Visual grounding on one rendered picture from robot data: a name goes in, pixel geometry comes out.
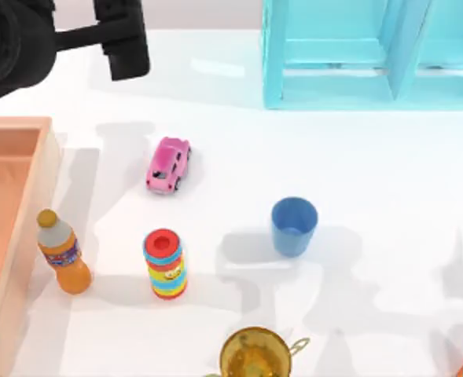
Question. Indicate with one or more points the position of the blue cup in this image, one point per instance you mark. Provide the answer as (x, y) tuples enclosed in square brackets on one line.
[(294, 229)]

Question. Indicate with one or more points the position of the light blue rack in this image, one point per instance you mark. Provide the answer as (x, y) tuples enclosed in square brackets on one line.
[(325, 51)]

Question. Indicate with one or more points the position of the striped red-topped can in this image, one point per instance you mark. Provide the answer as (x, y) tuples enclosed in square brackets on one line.
[(165, 267)]

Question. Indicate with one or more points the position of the gold trophy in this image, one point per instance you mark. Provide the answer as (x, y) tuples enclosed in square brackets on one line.
[(254, 353)]

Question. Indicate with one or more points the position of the pink toy car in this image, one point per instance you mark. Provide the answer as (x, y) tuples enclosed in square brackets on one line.
[(167, 167)]

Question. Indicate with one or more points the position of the orange drink bottle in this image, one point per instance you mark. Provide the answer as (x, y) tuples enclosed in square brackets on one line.
[(64, 255)]

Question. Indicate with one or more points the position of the shallow salmon box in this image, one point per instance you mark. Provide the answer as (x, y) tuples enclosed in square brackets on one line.
[(3, 204)]

